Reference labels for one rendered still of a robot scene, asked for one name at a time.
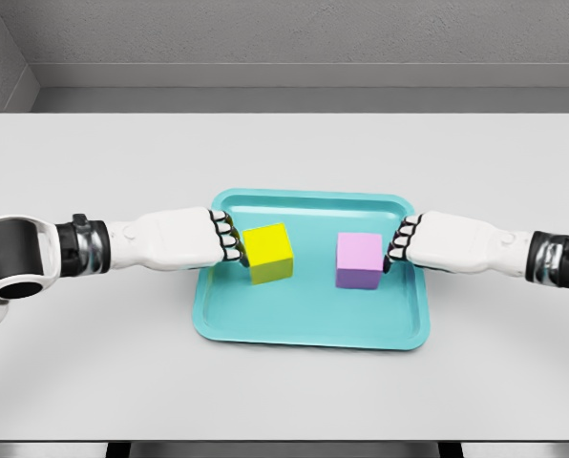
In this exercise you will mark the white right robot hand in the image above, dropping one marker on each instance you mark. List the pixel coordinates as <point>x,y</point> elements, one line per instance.
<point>444,241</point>

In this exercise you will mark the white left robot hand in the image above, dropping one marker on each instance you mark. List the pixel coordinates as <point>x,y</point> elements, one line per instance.
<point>184,237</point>

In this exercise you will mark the yellow cube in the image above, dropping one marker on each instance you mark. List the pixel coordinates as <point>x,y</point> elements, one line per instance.
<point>267,253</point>

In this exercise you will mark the pink cube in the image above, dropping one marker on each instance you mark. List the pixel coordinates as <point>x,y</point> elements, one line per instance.
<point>358,260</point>

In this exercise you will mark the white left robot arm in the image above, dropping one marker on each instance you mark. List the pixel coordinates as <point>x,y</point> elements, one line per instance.
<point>60,257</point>

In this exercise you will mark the teal tray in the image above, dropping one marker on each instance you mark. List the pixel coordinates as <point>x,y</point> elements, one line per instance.
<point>308,305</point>

